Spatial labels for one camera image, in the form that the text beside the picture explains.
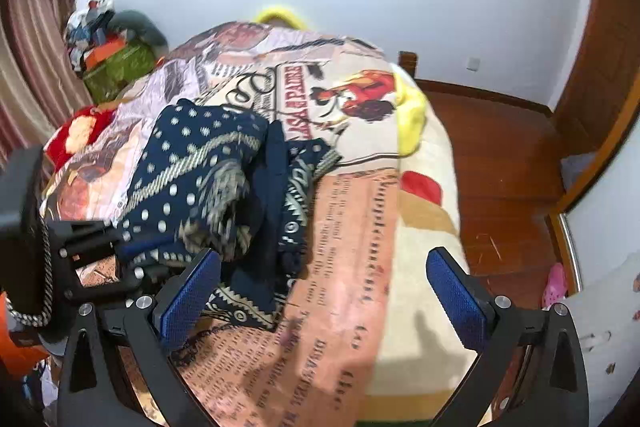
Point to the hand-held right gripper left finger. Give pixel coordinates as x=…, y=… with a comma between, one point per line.
x=192, y=297

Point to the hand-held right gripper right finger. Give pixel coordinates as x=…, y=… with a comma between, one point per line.
x=455, y=302

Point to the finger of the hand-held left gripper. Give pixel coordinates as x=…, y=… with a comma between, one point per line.
x=115, y=284
x=142, y=247

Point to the navy patterned sweater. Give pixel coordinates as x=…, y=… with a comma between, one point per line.
x=200, y=142

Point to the cream fleece blanket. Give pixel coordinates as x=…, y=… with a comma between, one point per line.
x=430, y=257

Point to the pink slipper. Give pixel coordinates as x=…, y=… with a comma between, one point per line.
x=555, y=284

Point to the red plush blanket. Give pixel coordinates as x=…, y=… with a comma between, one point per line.
x=75, y=132

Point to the printed quilt cover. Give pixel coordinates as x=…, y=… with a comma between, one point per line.
x=350, y=232

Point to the white wheeled furniture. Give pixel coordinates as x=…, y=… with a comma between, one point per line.
x=610, y=307

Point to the green box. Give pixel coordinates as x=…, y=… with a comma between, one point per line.
x=120, y=69

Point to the yellow cloth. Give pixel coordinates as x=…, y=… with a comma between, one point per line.
x=412, y=117

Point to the striped curtain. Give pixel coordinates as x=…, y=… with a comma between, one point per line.
x=35, y=32

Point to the pile of assorted items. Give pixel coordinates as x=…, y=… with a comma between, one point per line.
x=87, y=32

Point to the grey bag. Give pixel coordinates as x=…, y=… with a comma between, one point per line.
x=140, y=27

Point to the wooden door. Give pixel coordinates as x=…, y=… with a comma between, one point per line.
x=605, y=57

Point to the wooden door frame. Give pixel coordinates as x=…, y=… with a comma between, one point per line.
x=595, y=169

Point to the white wall socket plate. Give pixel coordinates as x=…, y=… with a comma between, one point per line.
x=472, y=63

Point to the wooden bed post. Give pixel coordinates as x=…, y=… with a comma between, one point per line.
x=407, y=64

